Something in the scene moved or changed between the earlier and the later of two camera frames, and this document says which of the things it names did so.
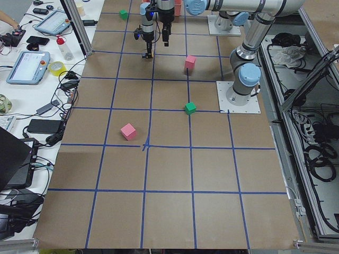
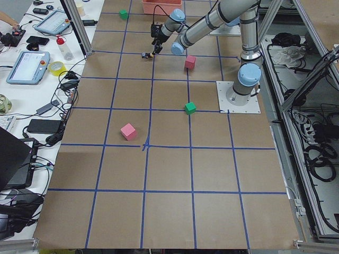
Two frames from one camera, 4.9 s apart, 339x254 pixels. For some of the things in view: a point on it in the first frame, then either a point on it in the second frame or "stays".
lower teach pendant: x=29 y=67 stays
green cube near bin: x=123 y=14 stays
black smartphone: x=38 y=40 stays
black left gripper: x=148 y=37 to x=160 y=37
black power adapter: x=44 y=126 stays
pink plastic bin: x=178 y=5 to x=149 y=6
